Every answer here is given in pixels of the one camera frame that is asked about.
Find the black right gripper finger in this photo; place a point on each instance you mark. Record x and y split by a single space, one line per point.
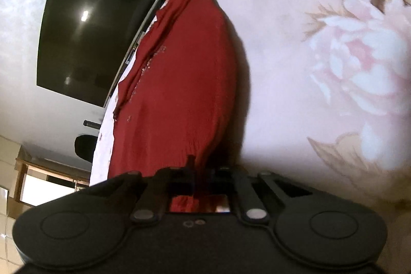
190 166

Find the dark red knitted garment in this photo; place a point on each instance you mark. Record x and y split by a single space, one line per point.
179 96

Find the black chair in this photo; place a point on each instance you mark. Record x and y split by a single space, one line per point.
84 147

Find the dark cylindrical bottle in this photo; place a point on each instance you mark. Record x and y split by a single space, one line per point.
92 125

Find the large black television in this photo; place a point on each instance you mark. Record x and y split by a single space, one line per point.
83 43

